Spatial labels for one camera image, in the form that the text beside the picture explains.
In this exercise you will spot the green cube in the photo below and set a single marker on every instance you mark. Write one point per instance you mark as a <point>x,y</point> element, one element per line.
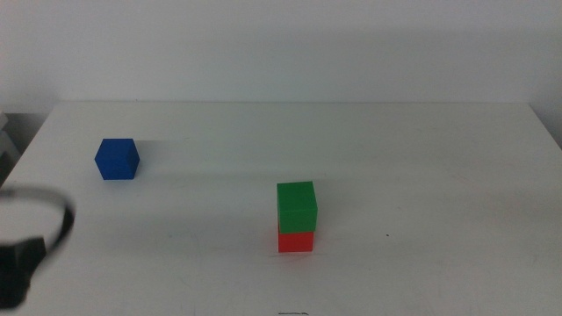
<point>296,206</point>

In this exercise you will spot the red cube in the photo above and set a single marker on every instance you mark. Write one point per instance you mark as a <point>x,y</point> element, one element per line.
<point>295,242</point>

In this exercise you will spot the blue cube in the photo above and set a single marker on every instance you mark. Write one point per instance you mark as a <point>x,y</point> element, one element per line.
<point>116,160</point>

